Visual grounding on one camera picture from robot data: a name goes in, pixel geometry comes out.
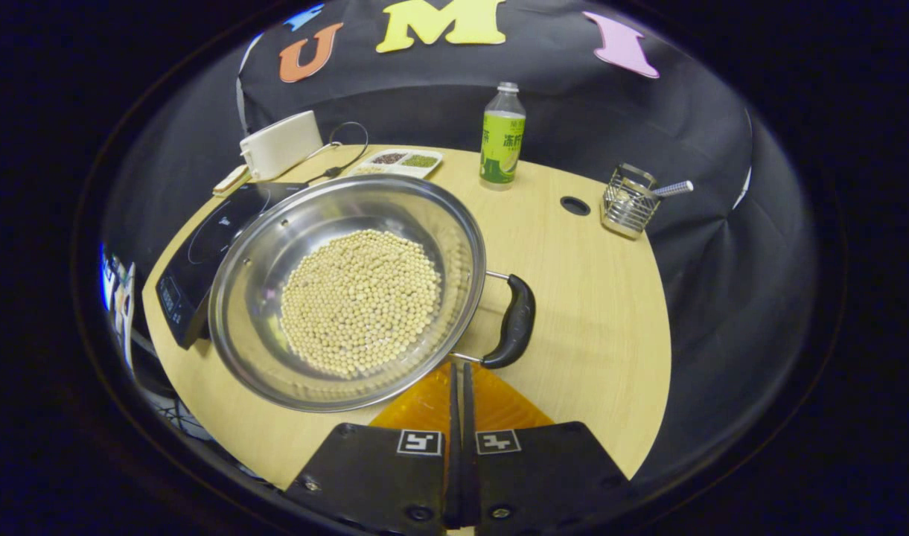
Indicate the white toaster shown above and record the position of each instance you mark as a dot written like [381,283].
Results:
[279,145]

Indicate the red beans portion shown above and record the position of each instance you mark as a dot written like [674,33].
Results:
[388,158]

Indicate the small soybean portion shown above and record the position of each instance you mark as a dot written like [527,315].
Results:
[368,170]

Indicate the stainless steel pot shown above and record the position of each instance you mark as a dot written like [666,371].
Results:
[275,231]

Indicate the green label drink bottle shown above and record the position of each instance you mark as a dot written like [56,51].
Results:
[502,141]

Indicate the pile of soybeans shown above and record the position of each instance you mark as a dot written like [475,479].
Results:
[357,298]

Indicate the green mung beans portion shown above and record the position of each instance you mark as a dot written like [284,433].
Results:
[420,160]

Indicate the black induction cooktop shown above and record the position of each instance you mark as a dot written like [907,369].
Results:
[201,260]

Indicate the white divided plate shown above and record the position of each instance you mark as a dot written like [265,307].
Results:
[430,170]

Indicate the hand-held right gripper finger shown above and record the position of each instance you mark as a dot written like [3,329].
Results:
[469,447]
[455,447]

